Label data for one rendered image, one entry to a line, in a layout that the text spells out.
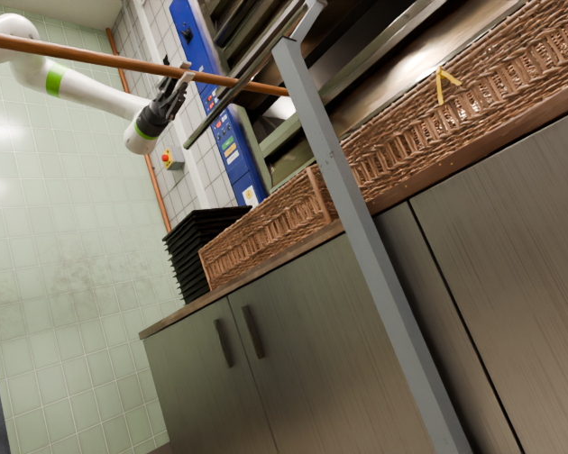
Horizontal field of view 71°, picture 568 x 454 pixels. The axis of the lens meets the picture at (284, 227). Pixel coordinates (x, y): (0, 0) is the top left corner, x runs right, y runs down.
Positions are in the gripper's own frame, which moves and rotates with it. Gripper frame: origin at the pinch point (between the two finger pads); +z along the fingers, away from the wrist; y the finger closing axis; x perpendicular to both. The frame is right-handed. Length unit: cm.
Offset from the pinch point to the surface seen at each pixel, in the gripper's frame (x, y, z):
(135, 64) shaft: 15.4, 0.9, 1.6
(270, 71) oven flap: -50, -18, -8
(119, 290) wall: -13, 33, -121
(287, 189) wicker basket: -4, 47, 19
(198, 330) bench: 2, 70, -31
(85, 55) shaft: 28.1, 1.0, 1.6
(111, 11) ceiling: -47, -141, -105
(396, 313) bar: 6, 82, 40
